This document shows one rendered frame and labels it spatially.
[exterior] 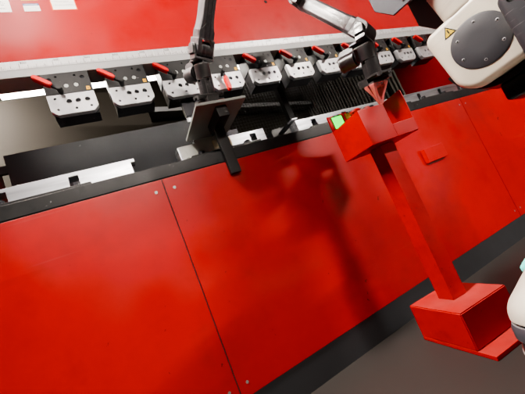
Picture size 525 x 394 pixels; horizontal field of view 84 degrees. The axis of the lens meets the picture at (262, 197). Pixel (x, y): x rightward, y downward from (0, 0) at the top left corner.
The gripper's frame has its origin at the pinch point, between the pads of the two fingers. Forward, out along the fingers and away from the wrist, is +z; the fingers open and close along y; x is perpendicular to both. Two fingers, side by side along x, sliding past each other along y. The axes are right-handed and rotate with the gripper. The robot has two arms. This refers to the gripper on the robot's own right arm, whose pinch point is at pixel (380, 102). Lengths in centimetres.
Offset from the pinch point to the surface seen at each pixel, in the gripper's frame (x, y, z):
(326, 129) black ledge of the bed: 5.0, 28.2, 2.2
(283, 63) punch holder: 2, 50, -35
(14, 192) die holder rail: 119, 32, -9
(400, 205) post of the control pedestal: 8.7, -4.9, 35.0
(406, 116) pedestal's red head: -4.3, -4.8, 7.7
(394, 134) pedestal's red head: 6.0, -7.8, 11.6
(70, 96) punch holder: 95, 40, -37
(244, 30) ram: 16, 53, -55
